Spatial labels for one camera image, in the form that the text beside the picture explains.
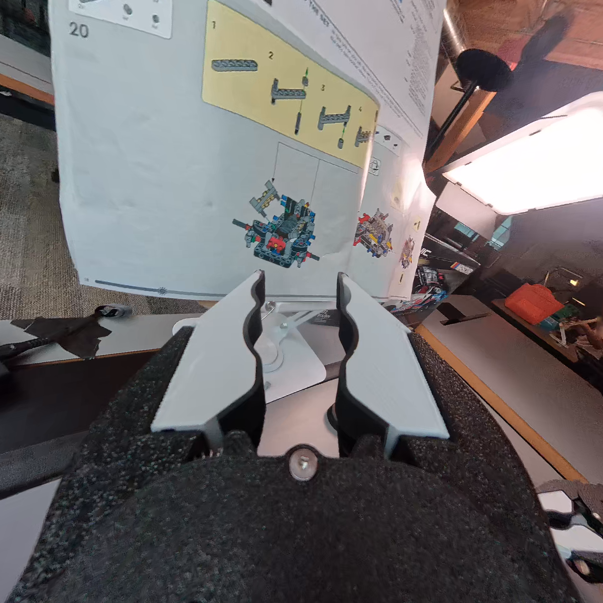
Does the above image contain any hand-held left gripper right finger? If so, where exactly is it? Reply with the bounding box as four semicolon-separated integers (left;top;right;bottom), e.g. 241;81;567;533
334;272;450;459

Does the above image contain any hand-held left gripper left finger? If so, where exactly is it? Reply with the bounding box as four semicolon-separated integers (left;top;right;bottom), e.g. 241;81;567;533
151;270;267;446

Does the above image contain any building instruction booklet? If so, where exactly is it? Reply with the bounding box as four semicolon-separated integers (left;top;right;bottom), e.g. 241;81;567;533
48;0;439;302

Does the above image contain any grey desk with wooden edge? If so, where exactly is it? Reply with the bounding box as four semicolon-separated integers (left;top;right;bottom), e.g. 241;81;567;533
0;297;587;603

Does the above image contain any neighbouring grey desk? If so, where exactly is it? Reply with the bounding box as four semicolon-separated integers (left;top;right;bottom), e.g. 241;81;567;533
418;293;603;477

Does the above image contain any cluttered wooden-edged desk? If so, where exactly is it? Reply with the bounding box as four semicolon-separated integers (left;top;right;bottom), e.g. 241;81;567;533
491;264;603;378

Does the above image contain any white booklet stand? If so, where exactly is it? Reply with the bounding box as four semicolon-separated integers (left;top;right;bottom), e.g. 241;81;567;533
172;298;329;406

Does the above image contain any dark toy set box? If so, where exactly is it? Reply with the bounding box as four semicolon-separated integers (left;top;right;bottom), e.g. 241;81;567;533
384;233;482;328

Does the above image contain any black tape patch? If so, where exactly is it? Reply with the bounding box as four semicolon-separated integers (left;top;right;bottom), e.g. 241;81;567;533
10;304;134;360

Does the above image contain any orange plastic box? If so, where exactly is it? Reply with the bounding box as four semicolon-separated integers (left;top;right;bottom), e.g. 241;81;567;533
505;282;564;326

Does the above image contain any white glowing light panel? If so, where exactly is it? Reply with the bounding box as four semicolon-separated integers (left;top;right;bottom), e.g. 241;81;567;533
442;92;603;216

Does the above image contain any black round-headed pole stand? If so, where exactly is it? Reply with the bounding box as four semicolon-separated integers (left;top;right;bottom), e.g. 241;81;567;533
424;48;515;163

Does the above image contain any white printed paper sheet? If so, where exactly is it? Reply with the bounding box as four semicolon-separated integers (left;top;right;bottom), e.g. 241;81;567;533
283;0;448;142

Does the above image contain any black cable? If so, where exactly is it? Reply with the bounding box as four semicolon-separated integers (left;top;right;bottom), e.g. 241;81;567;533
0;335;55;378

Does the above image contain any metal duct pipe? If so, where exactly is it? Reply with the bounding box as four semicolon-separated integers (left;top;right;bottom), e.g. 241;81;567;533
442;7;469;64

